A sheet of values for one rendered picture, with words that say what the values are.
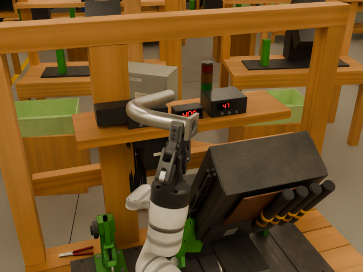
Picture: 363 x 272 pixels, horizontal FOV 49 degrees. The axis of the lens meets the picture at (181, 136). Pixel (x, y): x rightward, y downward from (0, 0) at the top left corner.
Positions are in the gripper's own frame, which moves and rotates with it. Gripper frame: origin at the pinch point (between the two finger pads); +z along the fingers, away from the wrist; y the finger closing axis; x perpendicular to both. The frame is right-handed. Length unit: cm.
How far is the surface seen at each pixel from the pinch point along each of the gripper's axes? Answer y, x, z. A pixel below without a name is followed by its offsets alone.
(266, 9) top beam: -104, 1, 25
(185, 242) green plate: -65, 11, -63
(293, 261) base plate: -102, -31, -80
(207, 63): -96, 20, 1
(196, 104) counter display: -89, 20, -15
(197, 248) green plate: -70, 7, -67
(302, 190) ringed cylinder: -53, -25, -26
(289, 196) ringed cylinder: -49, -22, -28
